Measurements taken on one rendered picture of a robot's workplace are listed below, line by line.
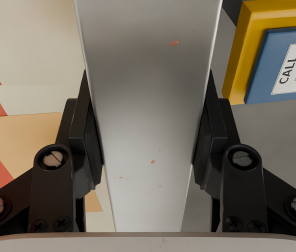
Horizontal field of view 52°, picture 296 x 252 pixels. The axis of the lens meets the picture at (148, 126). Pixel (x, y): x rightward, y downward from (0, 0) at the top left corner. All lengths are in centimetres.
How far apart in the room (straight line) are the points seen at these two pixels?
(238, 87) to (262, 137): 184
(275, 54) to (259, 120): 172
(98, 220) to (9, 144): 10
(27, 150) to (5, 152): 1
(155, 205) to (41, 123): 7
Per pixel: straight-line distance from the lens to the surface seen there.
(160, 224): 17
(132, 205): 16
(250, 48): 36
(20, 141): 18
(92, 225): 26
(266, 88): 39
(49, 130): 17
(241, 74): 38
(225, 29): 153
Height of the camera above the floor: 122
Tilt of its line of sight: 42 degrees down
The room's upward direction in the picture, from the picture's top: 168 degrees clockwise
